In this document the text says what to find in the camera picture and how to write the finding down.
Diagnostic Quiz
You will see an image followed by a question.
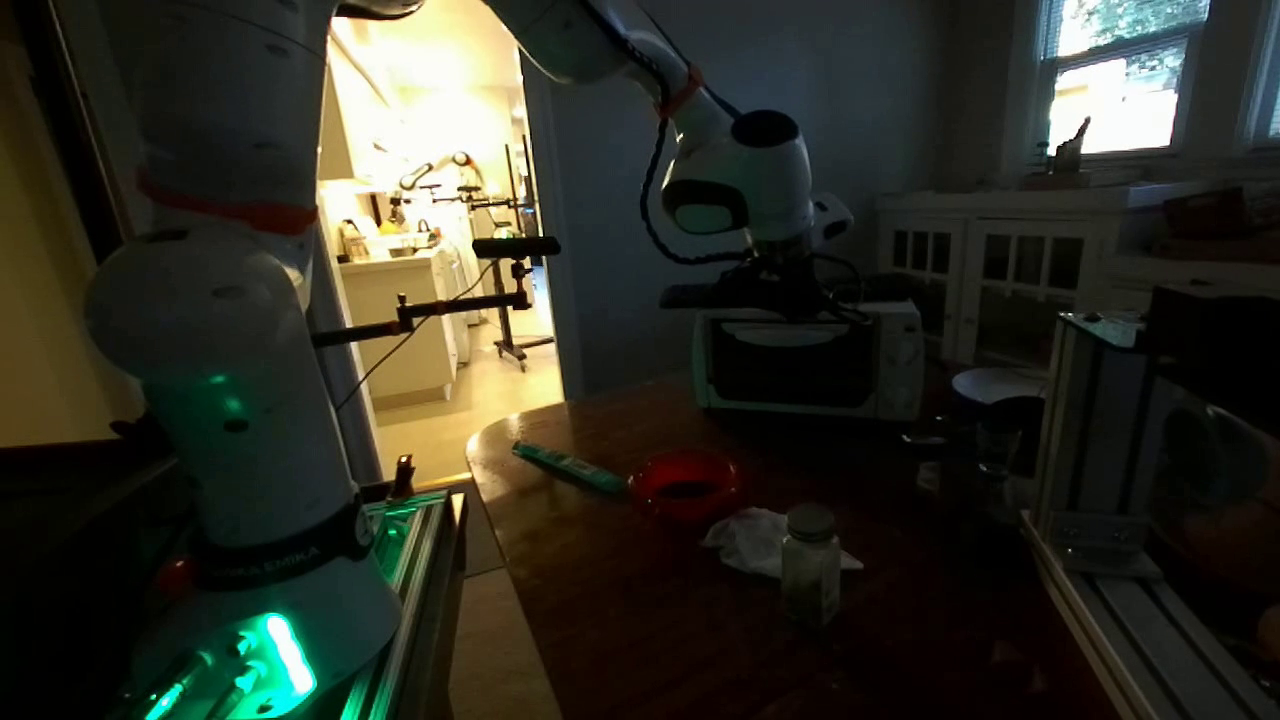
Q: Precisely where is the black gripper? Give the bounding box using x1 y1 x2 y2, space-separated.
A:
718 245 840 330

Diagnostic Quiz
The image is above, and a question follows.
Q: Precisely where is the black glass oven door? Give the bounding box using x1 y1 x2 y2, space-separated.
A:
694 313 887 418

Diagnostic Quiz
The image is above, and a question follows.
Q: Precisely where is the white toaster oven body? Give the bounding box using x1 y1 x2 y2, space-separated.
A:
684 298 930 429

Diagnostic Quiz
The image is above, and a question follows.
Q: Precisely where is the red bowl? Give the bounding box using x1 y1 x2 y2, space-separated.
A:
627 449 745 529

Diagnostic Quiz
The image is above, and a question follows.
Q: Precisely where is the white cabinet with glass doors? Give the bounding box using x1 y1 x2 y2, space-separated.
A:
870 181 1280 377

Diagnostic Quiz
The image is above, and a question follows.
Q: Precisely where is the green ruler strip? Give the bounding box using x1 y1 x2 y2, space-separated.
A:
507 442 631 501

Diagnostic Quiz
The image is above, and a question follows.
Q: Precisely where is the white kitchen counter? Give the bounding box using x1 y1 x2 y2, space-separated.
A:
334 245 472 418

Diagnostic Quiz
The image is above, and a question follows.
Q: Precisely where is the bright window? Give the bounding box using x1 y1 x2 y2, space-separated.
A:
1033 0 1221 167

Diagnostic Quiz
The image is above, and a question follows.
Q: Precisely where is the black camera on stand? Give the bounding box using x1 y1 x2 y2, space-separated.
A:
466 234 564 266

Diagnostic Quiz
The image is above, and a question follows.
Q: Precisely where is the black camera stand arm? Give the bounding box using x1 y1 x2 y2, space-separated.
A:
306 258 538 372

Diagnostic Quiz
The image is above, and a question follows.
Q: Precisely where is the aluminium profile frame rack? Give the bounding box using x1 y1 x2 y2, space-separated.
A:
1019 310 1280 720

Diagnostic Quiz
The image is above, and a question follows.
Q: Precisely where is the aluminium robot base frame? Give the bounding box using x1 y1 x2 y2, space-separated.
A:
114 486 472 720

